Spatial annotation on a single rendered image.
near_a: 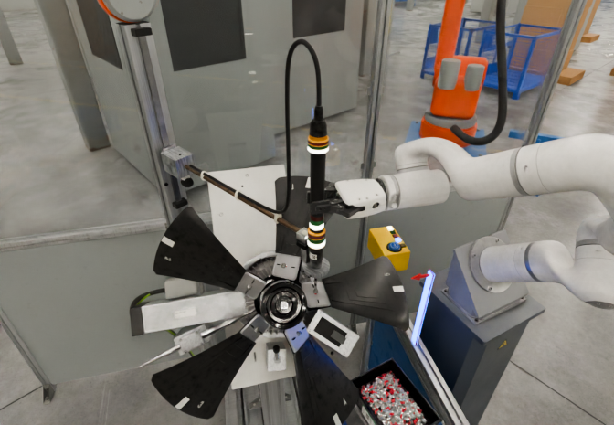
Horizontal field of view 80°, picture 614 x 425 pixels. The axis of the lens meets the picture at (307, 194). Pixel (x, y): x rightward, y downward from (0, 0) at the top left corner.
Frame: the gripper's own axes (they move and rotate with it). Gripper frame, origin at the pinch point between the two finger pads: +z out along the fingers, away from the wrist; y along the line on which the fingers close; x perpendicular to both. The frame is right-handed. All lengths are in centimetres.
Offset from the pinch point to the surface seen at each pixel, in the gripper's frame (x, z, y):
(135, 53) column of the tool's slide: 23, 42, 55
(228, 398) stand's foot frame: -142, 33, 41
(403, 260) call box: -45, -39, 21
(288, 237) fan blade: -18.2, 5.2, 11.0
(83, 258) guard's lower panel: -63, 85, 71
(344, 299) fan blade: -30.5, -7.4, -3.5
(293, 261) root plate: -21.8, 4.9, 4.7
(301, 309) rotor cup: -28.1, 5.3, -6.1
